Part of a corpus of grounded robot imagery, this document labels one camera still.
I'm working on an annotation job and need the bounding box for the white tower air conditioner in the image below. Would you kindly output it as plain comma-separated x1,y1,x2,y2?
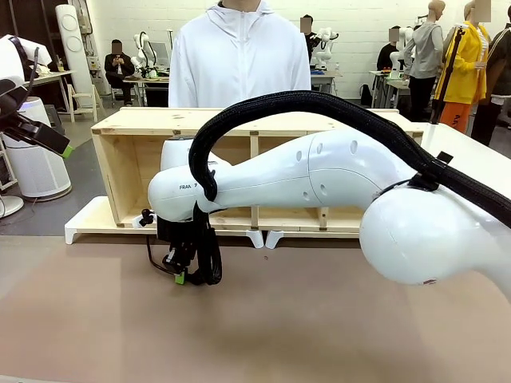
54,3,97,97

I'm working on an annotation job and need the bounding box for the mannequin in yellow jacket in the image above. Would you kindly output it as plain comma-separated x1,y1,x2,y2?
441,0,493,135

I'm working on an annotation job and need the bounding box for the black braided cable sleeve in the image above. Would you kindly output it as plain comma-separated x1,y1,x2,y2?
188,90,511,229

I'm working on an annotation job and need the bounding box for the white round stand base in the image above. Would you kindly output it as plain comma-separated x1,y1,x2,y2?
0,195,26,219

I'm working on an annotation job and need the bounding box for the pine wood shelf box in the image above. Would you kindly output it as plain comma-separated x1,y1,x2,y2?
90,106,425,233

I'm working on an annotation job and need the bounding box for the mannequin in grey hoodie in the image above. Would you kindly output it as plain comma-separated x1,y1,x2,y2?
402,0,446,123

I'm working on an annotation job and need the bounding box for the white desk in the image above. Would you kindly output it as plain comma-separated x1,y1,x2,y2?
23,69,76,120

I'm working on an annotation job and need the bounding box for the white table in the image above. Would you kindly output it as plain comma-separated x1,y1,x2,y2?
418,121,511,208

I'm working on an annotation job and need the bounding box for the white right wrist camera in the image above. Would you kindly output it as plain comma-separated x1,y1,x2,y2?
131,207,159,230

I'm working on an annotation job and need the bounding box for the black slanted stand pole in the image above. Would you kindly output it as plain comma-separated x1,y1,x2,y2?
429,24,468,125

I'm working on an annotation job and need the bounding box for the background person in black top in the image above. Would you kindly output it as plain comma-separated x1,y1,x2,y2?
377,26,402,73

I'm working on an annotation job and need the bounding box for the person in black striped jacket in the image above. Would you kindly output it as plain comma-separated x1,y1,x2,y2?
299,14,319,65

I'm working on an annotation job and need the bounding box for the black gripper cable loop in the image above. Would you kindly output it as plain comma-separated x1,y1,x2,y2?
191,201,224,287

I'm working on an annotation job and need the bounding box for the wood top work table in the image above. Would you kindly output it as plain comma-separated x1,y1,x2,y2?
122,75,171,107

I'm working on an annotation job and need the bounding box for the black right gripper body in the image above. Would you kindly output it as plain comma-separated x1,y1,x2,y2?
156,215,200,267

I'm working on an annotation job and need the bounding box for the white round air purifier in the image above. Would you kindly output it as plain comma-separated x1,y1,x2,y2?
0,97,73,201

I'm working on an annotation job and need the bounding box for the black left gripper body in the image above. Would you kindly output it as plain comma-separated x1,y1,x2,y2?
0,93,32,140

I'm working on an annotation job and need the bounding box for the person in dark striped top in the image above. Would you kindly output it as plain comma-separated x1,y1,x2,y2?
470,22,511,147

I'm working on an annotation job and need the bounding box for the thin black camera cable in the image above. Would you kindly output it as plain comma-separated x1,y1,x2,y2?
145,235,176,276

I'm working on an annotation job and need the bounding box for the person in white hoodie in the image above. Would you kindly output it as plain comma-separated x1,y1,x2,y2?
168,0,312,109

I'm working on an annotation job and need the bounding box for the white wooden step stool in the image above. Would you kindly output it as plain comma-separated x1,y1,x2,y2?
66,83,99,123

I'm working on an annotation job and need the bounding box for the seated person in black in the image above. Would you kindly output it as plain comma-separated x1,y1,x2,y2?
104,38,136,107

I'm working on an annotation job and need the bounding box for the white flat platform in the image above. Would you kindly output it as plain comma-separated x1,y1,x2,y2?
265,229,362,251
65,197,267,250

